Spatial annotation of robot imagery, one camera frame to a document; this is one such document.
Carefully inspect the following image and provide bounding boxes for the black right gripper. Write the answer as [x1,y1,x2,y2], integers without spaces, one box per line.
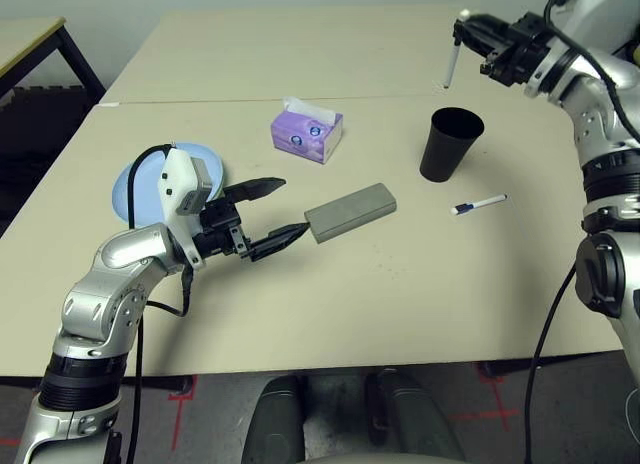
[455,11,557,88]

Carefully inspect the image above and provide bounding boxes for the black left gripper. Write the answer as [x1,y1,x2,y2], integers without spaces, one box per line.
[192,176,309,263]

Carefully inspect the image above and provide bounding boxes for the white marker black tip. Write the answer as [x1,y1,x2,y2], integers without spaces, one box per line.
[443,9,472,90]

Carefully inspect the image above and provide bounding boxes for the grey glasses case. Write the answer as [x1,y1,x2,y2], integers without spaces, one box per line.
[303,182,399,244]

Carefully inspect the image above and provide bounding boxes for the blue plastic plate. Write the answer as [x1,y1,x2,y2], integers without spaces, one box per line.
[112,142,225,230]

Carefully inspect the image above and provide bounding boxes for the white marker blue cap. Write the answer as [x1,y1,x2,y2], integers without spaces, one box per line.
[450,193,509,216]

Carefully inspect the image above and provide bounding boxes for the purple tissue box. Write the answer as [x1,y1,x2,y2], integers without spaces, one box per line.
[270,96,344,165]

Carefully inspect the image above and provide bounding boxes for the black plastic cup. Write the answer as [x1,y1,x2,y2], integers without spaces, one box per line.
[418,107,485,184]

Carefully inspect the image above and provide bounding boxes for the black table base foot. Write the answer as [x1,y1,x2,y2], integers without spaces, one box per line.
[117,375,194,393]
[479,351,624,378]

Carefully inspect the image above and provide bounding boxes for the grey robot left leg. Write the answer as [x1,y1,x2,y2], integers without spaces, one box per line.
[242,376,306,464]

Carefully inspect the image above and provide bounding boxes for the grey robot leg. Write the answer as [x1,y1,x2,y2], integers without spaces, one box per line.
[367,368,466,464]
[242,376,306,464]

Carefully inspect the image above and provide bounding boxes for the black foam floor mats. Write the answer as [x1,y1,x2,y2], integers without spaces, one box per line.
[0,86,96,185]

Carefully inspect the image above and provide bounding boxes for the grey robot right leg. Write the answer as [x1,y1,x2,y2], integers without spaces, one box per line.
[367,368,466,464]

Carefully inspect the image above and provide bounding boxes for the grey robot torso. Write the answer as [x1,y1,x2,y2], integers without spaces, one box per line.
[299,451,401,464]

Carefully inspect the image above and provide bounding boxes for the dark side table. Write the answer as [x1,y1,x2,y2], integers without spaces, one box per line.
[0,17,106,101]

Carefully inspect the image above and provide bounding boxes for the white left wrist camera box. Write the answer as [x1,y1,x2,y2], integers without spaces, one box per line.
[156,146,216,270]

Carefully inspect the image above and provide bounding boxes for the thin white cable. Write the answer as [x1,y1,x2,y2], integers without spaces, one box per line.
[622,388,640,435]

